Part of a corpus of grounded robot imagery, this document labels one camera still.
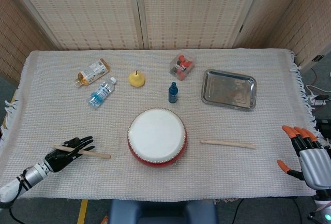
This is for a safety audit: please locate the black-fingered left robot hand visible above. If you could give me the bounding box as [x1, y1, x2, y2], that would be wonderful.
[43, 136, 95, 173]

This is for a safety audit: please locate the orange-tipped right robot hand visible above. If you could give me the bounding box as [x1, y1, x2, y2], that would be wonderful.
[277, 125, 331, 191]

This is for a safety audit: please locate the wooden drumstick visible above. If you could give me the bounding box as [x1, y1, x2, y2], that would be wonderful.
[200, 139, 257, 150]
[53, 145, 112, 160]

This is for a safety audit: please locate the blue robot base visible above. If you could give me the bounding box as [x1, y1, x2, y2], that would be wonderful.
[108, 199, 219, 224]

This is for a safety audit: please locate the red drum with white skin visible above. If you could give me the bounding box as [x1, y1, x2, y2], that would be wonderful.
[127, 108, 187, 168]

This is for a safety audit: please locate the beige woven tablecloth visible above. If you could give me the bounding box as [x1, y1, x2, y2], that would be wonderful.
[0, 49, 326, 201]

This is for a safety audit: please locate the black box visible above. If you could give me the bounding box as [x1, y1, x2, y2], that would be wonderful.
[317, 119, 331, 132]

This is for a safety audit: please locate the clear water bottle blue label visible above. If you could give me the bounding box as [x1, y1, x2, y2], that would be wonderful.
[86, 77, 117, 109]

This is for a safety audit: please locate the amber tea bottle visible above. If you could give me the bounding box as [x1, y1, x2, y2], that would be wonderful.
[74, 58, 111, 88]

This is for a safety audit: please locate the yellow pear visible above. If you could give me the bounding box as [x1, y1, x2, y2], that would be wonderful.
[128, 70, 146, 88]

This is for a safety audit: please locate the rectangular metal tray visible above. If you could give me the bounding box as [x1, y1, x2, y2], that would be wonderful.
[201, 69, 258, 112]

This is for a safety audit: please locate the woven folding screen panel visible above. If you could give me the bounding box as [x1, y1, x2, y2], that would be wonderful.
[0, 0, 56, 85]
[232, 0, 310, 49]
[268, 0, 331, 73]
[2, 0, 145, 51]
[134, 0, 266, 50]

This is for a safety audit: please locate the blue spray bottle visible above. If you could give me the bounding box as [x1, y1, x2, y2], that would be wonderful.
[168, 81, 179, 103]

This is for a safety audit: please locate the clear box with red items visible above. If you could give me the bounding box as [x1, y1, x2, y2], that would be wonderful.
[169, 54, 197, 81]

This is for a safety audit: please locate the white cable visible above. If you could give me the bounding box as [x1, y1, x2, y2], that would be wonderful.
[306, 84, 328, 98]

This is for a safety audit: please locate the red cable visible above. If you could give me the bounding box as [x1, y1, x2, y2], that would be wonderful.
[309, 67, 321, 86]

